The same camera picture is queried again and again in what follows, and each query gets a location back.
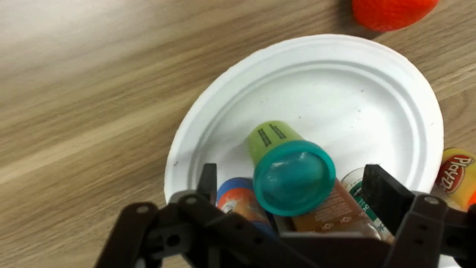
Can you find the yellow tub orange lid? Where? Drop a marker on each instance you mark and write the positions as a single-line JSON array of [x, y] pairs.
[[455, 180]]

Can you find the orange plushie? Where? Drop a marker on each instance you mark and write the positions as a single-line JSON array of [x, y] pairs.
[[388, 15]]

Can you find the white paper plate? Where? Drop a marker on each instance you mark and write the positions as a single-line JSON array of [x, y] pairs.
[[361, 101]]

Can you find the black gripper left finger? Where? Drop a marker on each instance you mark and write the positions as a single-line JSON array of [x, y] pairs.
[[228, 238]]

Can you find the green tub teal lid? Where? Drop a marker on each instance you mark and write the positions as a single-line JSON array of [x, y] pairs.
[[292, 176]]

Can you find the blue toy bottle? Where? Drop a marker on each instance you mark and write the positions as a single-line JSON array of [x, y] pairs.
[[237, 195]]

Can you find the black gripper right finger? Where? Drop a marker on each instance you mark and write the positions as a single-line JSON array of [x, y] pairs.
[[424, 226]]

